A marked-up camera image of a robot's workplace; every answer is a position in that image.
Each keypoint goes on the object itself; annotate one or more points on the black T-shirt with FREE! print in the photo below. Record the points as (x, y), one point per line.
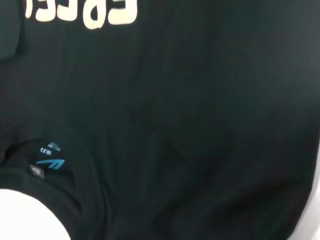
(175, 100)

